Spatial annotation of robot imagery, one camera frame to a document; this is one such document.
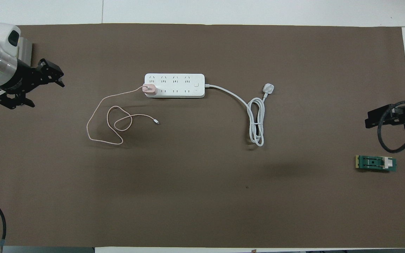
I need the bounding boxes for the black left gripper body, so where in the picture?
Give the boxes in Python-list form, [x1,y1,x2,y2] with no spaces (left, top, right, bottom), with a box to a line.
[4,59,47,95]

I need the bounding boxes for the pink charger adapter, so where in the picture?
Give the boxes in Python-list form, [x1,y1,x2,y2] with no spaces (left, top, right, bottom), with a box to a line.
[142,84,158,97]

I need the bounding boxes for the pink charging cable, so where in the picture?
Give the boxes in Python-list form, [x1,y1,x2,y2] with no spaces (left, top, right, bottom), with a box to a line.
[86,86,161,145]

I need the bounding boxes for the white power strip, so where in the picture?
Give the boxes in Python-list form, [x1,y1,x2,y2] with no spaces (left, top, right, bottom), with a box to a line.
[143,73,206,98]

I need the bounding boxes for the brown table mat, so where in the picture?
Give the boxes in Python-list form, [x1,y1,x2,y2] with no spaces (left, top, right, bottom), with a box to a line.
[0,23,405,248]

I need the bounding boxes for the grey on-off switch box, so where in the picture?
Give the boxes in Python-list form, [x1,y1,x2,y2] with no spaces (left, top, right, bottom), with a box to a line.
[17,37,33,68]

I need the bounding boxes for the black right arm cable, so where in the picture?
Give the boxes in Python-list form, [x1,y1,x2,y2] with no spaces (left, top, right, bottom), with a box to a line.
[378,99,405,153]

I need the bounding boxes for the white power cord with plug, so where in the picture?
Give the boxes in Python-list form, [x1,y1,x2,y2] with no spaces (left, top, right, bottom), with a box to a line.
[204,83,276,147]

